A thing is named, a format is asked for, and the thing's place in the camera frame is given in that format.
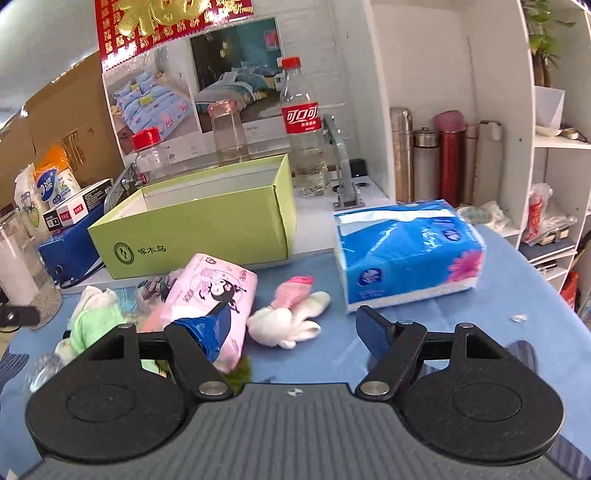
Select green fluffy towel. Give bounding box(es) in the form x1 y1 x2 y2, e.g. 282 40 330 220
54 286 163 366

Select red cap plastic jar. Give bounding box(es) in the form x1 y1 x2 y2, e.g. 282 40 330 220
132 127 169 186

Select purple fabric pouch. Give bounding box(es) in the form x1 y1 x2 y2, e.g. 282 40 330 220
136 269 183 315

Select cola plastic bottle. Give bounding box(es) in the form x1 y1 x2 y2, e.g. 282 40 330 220
280 56 329 197

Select pink tissue pack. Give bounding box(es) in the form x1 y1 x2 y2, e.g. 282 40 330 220
150 253 257 374

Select green cardboard box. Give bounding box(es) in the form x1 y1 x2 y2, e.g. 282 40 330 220
88 155 297 279

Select large clear jar with granules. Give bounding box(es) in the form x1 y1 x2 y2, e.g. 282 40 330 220
1 210 62 330

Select white red small carton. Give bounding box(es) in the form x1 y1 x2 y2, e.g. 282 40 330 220
43 179 112 232

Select blue tissue pack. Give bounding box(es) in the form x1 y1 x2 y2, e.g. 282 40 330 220
334 200 486 313

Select clear glass jar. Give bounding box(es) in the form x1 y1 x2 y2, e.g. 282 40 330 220
207 99 250 166

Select white shelf unit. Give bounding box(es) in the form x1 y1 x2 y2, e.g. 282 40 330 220
341 1 590 289

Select white pink socks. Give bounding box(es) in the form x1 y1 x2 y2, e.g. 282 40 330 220
246 276 332 350

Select blue machine box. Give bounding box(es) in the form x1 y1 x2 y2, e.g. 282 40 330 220
39 204 104 288

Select potted green plant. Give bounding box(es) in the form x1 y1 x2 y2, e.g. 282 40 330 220
521 0 576 88

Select red thermos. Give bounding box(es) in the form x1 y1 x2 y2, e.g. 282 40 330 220
433 110 467 207

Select silver thermos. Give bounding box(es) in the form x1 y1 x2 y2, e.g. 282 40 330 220
390 107 414 203

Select wet wipes packs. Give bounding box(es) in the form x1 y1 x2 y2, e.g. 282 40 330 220
14 144 81 244

